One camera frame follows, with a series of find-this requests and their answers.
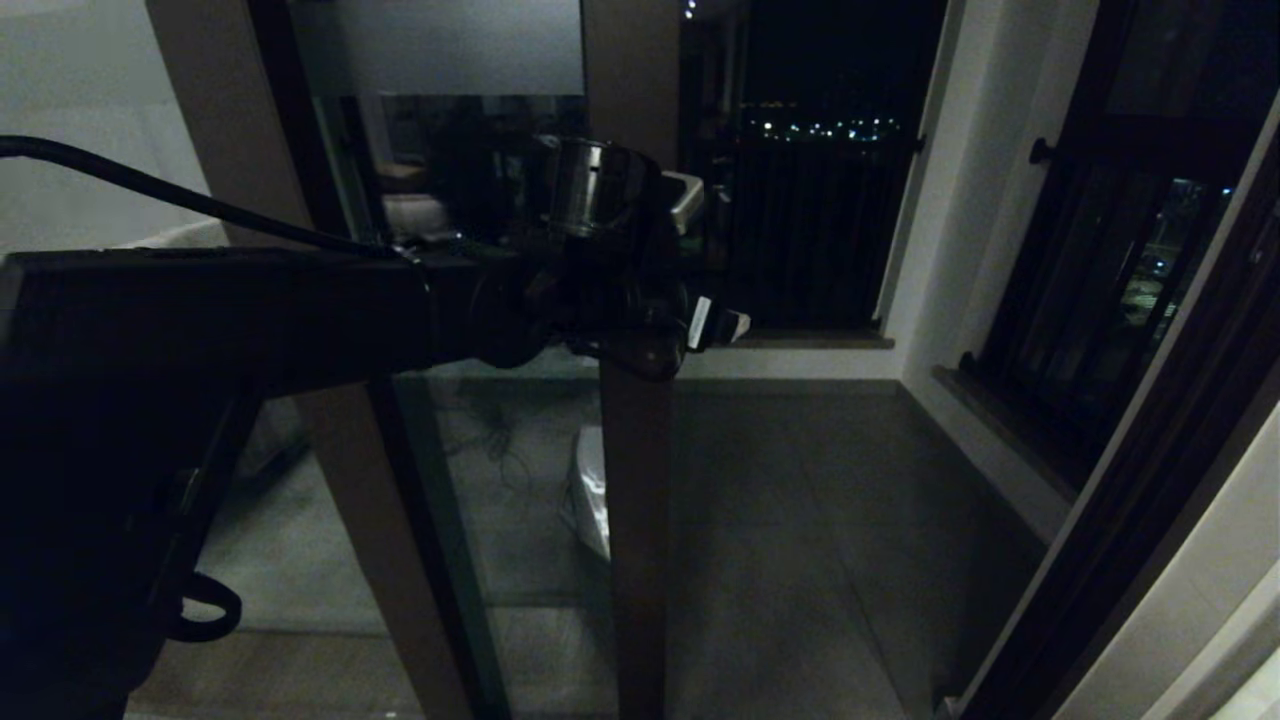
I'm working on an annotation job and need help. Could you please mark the brown framed sliding glass door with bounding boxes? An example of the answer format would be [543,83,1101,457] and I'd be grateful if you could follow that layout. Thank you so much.
[255,0,686,720]

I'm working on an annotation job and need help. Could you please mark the dark stone balcony ledge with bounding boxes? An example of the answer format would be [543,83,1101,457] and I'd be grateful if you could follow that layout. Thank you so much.
[735,330,894,350]

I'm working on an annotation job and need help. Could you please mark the black metal balcony railing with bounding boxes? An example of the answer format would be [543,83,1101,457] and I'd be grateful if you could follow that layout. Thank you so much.
[680,125,923,333]

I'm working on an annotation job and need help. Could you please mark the dark stone window sill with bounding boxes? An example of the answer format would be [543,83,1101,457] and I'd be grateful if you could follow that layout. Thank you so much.
[930,360,1086,503]

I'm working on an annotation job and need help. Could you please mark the brown framed fixed glass panel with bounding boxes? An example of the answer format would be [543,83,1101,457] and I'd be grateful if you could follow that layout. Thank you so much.
[0,0,473,720]

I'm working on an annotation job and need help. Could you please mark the light grey rug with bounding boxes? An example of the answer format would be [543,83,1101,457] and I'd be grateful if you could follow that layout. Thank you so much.
[150,455,389,639]

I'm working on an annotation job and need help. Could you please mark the dark brown door jamb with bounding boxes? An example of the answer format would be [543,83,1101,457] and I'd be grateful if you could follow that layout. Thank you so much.
[945,95,1280,720]

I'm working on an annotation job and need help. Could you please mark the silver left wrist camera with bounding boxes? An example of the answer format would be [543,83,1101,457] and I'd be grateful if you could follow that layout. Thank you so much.
[660,168,707,237]

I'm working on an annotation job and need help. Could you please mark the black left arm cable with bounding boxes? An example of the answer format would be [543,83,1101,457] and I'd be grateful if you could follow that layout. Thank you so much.
[0,133,426,263]

